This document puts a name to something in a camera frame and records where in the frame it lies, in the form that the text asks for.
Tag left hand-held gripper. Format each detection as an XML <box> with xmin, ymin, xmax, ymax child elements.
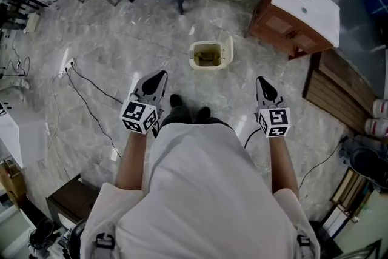
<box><xmin>119</xmin><ymin>70</ymin><xmax>169</xmax><ymax>135</ymax></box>

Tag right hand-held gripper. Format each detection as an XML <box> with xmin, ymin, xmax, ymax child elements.
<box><xmin>254</xmin><ymin>76</ymin><xmax>292</xmax><ymax>138</ymax></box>

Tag cream trash bin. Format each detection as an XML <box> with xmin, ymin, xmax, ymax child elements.
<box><xmin>189</xmin><ymin>40</ymin><xmax>231</xmax><ymax>72</ymax></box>

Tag cream trash bin lid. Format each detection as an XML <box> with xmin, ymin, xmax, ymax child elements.
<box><xmin>222</xmin><ymin>36</ymin><xmax>235</xmax><ymax>67</ymax></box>

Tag person's right forearm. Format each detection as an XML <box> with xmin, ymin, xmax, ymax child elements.
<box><xmin>267</xmin><ymin>135</ymin><xmax>300</xmax><ymax>194</ymax></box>

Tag person's left forearm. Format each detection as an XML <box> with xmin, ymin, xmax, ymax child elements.
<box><xmin>114</xmin><ymin>129</ymin><xmax>153</xmax><ymax>192</ymax></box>

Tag black round bin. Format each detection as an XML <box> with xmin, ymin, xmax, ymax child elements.
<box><xmin>349</xmin><ymin>147</ymin><xmax>388</xmax><ymax>189</ymax></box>

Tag person's left black shoe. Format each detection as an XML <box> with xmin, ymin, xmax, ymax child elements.
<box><xmin>169</xmin><ymin>93</ymin><xmax>184</xmax><ymax>109</ymax></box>

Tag person's black shoe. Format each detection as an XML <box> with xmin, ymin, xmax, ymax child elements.
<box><xmin>196</xmin><ymin>106</ymin><xmax>212</xmax><ymax>120</ymax></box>
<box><xmin>169</xmin><ymin>93</ymin><xmax>184</xmax><ymax>109</ymax></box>

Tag person's dark trousers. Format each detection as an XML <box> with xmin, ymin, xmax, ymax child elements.
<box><xmin>158</xmin><ymin>105</ymin><xmax>235</xmax><ymax>132</ymax></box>

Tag person's right black shoe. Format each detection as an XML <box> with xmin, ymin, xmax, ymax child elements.
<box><xmin>196</xmin><ymin>106</ymin><xmax>212</xmax><ymax>120</ymax></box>

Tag wooden vanity cabinet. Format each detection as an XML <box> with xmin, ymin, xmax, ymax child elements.
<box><xmin>246</xmin><ymin>0</ymin><xmax>334</xmax><ymax>61</ymax></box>

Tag dark brown slatted wooden panel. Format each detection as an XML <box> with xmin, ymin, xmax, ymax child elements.
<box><xmin>302</xmin><ymin>49</ymin><xmax>378</xmax><ymax>135</ymax></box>

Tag white power strip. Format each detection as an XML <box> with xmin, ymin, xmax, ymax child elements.
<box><xmin>58</xmin><ymin>58</ymin><xmax>76</xmax><ymax>79</ymax></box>

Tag white plastic bucket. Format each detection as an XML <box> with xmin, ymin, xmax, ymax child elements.
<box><xmin>372</xmin><ymin>98</ymin><xmax>388</xmax><ymax>119</ymax></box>
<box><xmin>364</xmin><ymin>118</ymin><xmax>388</xmax><ymax>138</ymax></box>

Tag person's white shirt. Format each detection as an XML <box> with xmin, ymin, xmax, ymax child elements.
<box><xmin>79</xmin><ymin>122</ymin><xmax>321</xmax><ymax>259</ymax></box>

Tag stack of framed boards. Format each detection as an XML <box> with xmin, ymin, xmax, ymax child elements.
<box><xmin>329</xmin><ymin>167</ymin><xmax>373</xmax><ymax>217</ymax></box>

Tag white power adapter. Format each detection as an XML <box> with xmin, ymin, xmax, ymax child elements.
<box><xmin>23</xmin><ymin>12</ymin><xmax>41</xmax><ymax>34</ymax></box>

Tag white cabinet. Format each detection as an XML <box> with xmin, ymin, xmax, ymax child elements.
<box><xmin>0</xmin><ymin>90</ymin><xmax>51</xmax><ymax>169</ymax></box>

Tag dark brown cabinet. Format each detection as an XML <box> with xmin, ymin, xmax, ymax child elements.
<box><xmin>45</xmin><ymin>173</ymin><xmax>101</xmax><ymax>229</ymax></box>

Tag black desk fan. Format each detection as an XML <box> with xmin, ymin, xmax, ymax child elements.
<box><xmin>28</xmin><ymin>216</ymin><xmax>56</xmax><ymax>250</ymax></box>

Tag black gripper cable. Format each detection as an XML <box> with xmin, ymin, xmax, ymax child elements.
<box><xmin>243</xmin><ymin>127</ymin><xmax>263</xmax><ymax>149</ymax></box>

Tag short black cable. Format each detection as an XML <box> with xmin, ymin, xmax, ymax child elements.
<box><xmin>70</xmin><ymin>63</ymin><xmax>124</xmax><ymax>104</ymax></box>

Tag long black cable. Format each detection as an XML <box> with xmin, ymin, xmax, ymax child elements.
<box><xmin>64</xmin><ymin>67</ymin><xmax>122</xmax><ymax>160</ymax></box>

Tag black cable with plug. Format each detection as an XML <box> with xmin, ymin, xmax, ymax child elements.
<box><xmin>298</xmin><ymin>135</ymin><xmax>350</xmax><ymax>191</ymax></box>

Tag tangled thin black cable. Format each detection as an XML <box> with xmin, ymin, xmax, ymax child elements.
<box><xmin>0</xmin><ymin>38</ymin><xmax>32</xmax><ymax>79</ymax></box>

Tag grey strap buckle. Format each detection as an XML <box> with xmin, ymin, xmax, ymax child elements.
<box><xmin>95</xmin><ymin>232</ymin><xmax>116</xmax><ymax>251</ymax></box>
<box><xmin>296</xmin><ymin>234</ymin><xmax>312</xmax><ymax>247</ymax></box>

